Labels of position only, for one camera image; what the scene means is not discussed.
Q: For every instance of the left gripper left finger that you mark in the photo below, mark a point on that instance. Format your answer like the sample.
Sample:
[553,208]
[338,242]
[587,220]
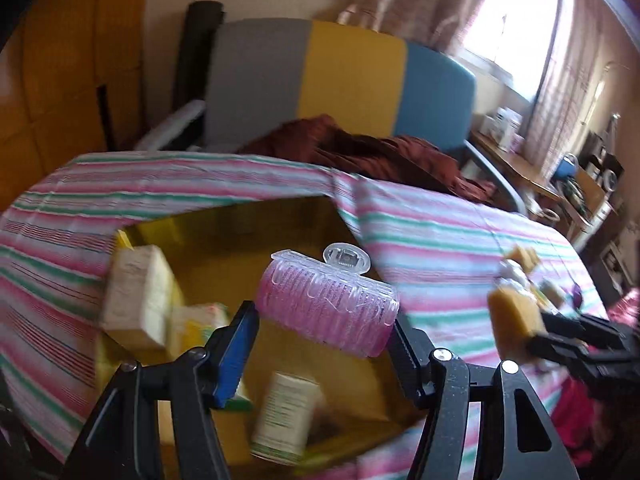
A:
[121,437]

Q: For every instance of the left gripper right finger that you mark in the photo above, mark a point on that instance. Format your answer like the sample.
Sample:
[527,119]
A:
[517,439]

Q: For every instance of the yellow sponge block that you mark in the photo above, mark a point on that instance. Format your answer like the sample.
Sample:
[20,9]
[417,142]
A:
[515,320]

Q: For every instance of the green cracker packet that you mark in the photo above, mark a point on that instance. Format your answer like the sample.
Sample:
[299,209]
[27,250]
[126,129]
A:
[191,326]

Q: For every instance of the kraft paper ointment box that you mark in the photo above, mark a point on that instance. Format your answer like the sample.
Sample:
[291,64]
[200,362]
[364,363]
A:
[138,299]

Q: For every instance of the pink hair roller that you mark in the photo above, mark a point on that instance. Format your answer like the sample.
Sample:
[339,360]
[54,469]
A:
[330,301]

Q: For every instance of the red pillow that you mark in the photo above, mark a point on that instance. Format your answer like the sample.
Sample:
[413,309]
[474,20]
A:
[601,438]

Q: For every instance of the wooden desk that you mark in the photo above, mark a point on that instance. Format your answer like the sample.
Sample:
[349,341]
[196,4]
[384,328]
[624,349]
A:
[522,175]

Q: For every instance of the gold open storage box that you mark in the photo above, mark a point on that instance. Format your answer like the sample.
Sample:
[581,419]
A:
[218,255]

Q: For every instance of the white green bottle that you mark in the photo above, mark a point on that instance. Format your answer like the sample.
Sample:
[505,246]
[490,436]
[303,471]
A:
[284,421]

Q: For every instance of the blue bag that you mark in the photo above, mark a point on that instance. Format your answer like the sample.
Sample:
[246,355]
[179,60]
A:
[567,168]

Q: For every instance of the striped bed sheet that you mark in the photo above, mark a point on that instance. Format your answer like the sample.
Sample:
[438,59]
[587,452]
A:
[440,252]

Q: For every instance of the dark red jacket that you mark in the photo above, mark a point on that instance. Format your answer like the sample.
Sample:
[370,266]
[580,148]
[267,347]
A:
[400,159]

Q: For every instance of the orange wooden wardrobe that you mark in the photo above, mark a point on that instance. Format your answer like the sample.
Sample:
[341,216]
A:
[71,84]

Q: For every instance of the grey yellow blue chair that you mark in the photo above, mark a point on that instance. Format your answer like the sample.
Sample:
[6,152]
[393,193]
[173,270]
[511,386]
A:
[267,71]

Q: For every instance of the black rolled mat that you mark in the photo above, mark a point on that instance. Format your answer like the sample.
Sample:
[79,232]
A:
[200,25]

